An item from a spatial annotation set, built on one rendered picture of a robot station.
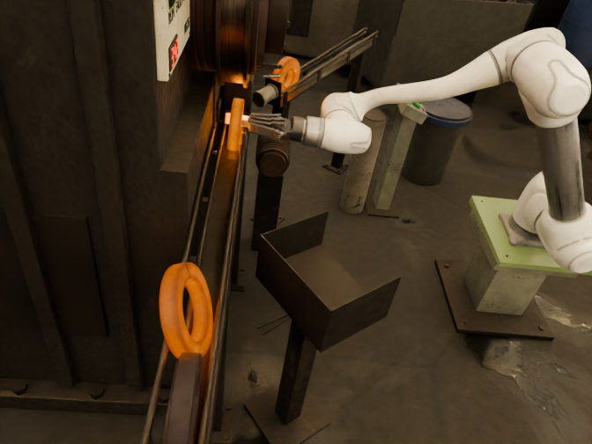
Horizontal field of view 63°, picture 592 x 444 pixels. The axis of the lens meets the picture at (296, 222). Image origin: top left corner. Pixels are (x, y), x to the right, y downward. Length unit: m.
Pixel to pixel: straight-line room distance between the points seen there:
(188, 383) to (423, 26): 3.09
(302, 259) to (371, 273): 0.94
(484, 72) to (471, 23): 2.27
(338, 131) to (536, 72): 0.54
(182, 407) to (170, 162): 0.51
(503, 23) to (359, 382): 2.84
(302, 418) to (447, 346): 0.66
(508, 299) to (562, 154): 0.81
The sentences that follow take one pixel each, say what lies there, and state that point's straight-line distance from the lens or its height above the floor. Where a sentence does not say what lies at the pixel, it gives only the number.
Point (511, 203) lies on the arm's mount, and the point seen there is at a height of 0.38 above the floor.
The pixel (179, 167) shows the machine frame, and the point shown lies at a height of 0.87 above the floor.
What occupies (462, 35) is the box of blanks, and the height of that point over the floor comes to 0.51.
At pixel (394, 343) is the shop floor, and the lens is 1.92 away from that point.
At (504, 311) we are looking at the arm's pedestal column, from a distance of 2.19.
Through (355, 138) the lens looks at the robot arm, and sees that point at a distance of 1.48.
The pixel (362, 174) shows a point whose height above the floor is 0.24.
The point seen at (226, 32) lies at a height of 1.08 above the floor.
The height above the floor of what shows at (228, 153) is 0.66.
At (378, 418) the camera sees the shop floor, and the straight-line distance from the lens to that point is 1.73.
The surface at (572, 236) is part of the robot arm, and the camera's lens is 1.71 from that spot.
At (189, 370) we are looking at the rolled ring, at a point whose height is 0.78.
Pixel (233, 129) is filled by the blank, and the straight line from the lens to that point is 1.43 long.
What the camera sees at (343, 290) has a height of 0.60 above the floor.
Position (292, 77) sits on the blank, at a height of 0.70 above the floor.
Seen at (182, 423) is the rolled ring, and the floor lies 0.76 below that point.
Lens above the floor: 1.44
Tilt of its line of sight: 38 degrees down
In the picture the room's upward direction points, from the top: 9 degrees clockwise
